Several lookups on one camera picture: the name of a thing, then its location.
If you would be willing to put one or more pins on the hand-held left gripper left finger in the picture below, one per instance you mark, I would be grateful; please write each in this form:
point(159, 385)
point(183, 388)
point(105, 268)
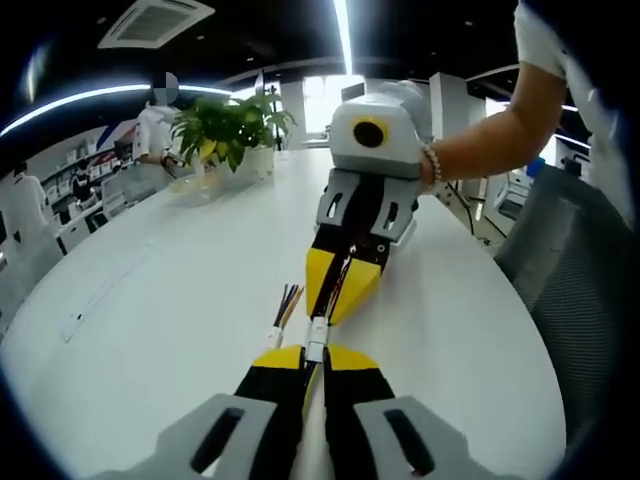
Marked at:
point(260, 400)

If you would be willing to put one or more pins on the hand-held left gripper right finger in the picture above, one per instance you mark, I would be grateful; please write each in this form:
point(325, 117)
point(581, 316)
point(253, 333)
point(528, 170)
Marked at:
point(360, 400)

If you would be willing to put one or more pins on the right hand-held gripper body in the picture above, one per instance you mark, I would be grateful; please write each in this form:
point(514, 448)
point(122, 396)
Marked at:
point(395, 155)

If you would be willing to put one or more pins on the person's right hand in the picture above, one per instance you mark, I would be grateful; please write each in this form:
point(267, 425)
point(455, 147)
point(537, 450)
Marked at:
point(417, 107)

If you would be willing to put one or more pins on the white floor kiosk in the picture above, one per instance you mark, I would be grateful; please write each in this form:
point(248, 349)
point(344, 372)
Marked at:
point(507, 200)

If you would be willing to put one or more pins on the potted green plant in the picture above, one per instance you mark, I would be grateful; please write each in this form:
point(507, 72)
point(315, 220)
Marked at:
point(225, 127)

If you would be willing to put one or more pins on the straight ceiling light strip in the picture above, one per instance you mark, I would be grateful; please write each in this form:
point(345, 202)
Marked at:
point(345, 35)

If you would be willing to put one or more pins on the clear plastic container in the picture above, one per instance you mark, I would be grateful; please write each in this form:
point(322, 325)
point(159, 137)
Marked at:
point(192, 189)

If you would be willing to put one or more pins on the grey mesh office chair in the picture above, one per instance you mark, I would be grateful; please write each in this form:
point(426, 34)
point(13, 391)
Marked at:
point(565, 280)

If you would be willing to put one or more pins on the person in white shirt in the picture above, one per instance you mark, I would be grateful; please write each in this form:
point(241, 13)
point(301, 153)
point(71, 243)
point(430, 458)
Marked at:
point(560, 40)

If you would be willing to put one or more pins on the shelves with white bins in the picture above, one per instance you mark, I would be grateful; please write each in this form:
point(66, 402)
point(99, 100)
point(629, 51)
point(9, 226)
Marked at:
point(90, 162)

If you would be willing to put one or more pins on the ceiling air conditioner vent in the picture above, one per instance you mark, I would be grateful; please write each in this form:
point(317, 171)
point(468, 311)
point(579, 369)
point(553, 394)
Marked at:
point(155, 22)

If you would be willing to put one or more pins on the curved ceiling light strip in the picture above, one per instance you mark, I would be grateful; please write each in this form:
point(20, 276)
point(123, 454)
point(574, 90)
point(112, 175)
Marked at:
point(100, 95)

